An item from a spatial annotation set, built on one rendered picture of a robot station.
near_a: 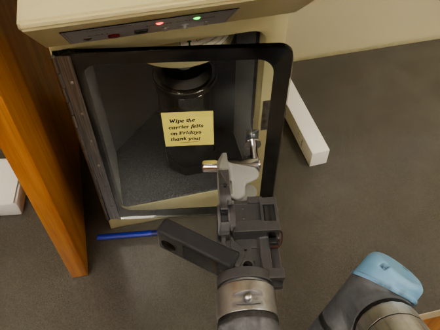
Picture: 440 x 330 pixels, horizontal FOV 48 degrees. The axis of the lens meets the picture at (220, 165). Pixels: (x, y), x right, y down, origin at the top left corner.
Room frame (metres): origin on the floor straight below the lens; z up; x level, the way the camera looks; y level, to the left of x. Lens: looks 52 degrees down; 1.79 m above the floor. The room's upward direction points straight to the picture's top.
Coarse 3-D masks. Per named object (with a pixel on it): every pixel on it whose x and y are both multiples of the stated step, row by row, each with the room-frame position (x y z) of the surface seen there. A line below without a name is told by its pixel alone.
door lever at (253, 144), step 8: (248, 144) 0.50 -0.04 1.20; (256, 144) 0.50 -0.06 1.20; (256, 152) 0.48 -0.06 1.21; (208, 160) 0.46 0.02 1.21; (216, 160) 0.46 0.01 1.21; (232, 160) 0.46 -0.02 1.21; (240, 160) 0.46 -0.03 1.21; (248, 160) 0.46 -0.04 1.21; (256, 160) 0.46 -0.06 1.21; (208, 168) 0.45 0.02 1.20; (216, 168) 0.45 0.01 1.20; (256, 168) 0.45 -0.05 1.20
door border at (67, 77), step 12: (84, 48) 0.50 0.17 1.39; (60, 60) 0.49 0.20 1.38; (60, 72) 0.49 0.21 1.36; (72, 72) 0.49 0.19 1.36; (60, 84) 0.48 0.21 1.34; (72, 84) 0.49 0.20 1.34; (72, 96) 0.49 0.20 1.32; (72, 108) 0.49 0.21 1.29; (84, 108) 0.49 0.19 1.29; (84, 120) 0.49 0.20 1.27; (84, 132) 0.49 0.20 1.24; (96, 144) 0.49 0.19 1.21; (84, 156) 0.48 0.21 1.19; (96, 156) 0.49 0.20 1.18; (96, 168) 0.49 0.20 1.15; (108, 180) 0.49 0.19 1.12; (108, 192) 0.49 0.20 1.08; (108, 204) 0.49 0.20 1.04
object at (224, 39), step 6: (222, 36) 0.59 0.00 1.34; (228, 36) 0.60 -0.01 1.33; (180, 42) 0.56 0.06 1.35; (186, 42) 0.56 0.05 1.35; (192, 42) 0.57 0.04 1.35; (198, 42) 0.57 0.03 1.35; (204, 42) 0.57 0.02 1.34; (210, 42) 0.58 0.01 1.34; (216, 42) 0.58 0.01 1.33; (222, 42) 0.59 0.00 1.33; (228, 42) 0.60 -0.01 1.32
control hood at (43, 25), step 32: (32, 0) 0.42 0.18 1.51; (64, 0) 0.42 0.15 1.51; (96, 0) 0.42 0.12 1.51; (128, 0) 0.42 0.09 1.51; (160, 0) 0.42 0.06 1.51; (192, 0) 0.43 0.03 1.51; (224, 0) 0.43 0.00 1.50; (256, 0) 0.44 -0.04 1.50; (288, 0) 0.47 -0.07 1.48; (32, 32) 0.40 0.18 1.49
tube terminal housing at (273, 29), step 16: (272, 16) 0.57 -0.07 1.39; (160, 32) 0.53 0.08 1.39; (176, 32) 0.54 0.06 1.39; (192, 32) 0.54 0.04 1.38; (208, 32) 0.55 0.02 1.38; (224, 32) 0.55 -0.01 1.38; (240, 32) 0.56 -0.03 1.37; (272, 32) 0.57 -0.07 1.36; (64, 48) 0.50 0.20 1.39; (80, 48) 0.51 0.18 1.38; (112, 224) 0.50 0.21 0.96; (128, 224) 0.51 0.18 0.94
